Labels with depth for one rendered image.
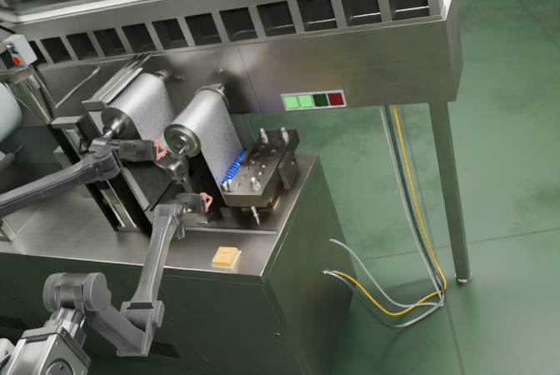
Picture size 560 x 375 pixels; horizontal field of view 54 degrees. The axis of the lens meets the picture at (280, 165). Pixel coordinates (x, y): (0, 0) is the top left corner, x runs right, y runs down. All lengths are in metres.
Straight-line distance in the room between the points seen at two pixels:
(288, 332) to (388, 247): 1.09
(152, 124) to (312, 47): 0.68
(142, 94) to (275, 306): 0.93
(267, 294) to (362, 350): 0.83
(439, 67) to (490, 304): 1.28
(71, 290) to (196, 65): 1.24
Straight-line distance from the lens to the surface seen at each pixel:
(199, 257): 2.03
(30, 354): 1.13
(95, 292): 1.19
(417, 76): 1.92
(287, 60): 2.02
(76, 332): 1.16
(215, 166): 2.06
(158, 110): 2.19
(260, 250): 1.94
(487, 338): 2.66
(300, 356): 2.26
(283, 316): 2.06
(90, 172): 1.69
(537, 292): 2.82
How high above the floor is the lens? 2.19
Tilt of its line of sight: 34 degrees down
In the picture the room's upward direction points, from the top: 20 degrees counter-clockwise
